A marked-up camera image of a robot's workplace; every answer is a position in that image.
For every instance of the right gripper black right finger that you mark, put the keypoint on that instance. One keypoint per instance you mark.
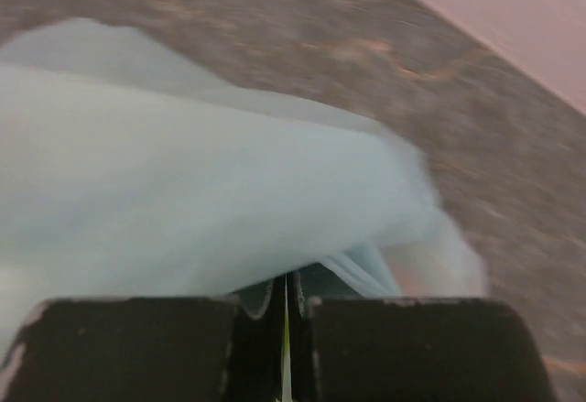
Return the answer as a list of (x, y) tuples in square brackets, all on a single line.
[(347, 348)]

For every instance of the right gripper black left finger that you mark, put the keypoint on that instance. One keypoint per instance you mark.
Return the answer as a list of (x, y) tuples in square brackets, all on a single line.
[(150, 349)]

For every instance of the light blue plastic bag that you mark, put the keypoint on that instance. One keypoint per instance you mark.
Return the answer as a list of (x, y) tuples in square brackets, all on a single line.
[(127, 169)]

